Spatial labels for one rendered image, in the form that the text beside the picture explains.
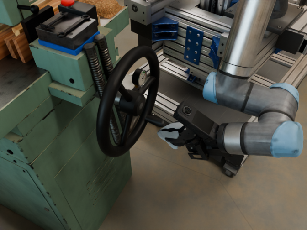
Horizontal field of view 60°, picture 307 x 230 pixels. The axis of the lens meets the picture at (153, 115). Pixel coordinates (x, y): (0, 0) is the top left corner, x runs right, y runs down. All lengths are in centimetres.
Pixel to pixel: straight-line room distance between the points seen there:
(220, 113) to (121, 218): 76
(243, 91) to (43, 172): 56
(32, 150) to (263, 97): 57
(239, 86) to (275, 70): 128
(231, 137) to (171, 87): 106
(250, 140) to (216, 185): 90
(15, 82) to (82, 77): 15
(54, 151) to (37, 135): 10
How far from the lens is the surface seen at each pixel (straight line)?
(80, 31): 59
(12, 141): 69
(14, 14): 73
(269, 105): 66
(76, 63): 59
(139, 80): 96
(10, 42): 72
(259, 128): 61
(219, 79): 66
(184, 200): 142
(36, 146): 73
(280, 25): 107
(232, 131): 62
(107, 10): 86
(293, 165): 171
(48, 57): 64
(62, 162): 84
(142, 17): 126
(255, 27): 64
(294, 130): 59
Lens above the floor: 128
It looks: 47 degrees down
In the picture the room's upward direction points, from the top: straight up
